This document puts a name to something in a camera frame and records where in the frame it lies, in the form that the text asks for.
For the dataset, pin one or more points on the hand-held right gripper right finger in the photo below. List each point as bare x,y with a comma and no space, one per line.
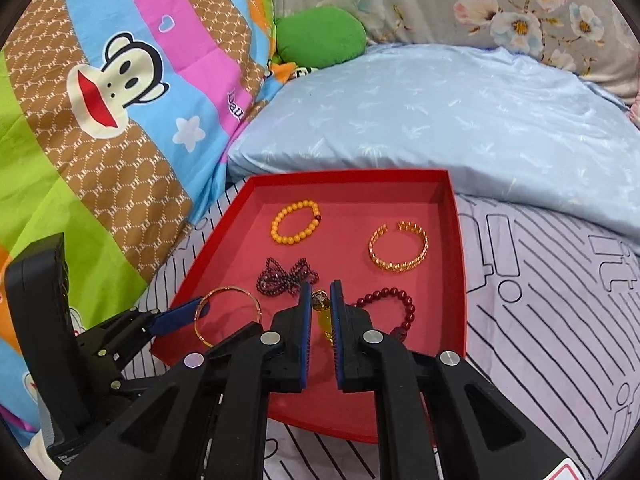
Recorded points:
337,330

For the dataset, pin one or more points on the thin gold bangle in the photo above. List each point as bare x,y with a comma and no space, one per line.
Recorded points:
227,289

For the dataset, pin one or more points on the colourful cartoon monkey blanket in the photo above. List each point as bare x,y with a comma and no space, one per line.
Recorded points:
125,160

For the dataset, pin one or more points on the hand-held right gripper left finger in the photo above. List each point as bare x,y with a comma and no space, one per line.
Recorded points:
305,335

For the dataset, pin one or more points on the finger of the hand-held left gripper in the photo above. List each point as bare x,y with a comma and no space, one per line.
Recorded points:
175,317
130,389

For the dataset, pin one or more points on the green plush cushion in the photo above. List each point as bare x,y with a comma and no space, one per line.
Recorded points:
320,35

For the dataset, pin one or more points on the light blue pillow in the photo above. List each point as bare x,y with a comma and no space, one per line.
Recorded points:
425,120

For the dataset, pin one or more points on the white cartoon face pillow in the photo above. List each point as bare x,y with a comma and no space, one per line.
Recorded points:
635,107

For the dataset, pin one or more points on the red shallow box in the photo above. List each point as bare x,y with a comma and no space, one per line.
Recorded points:
350,220

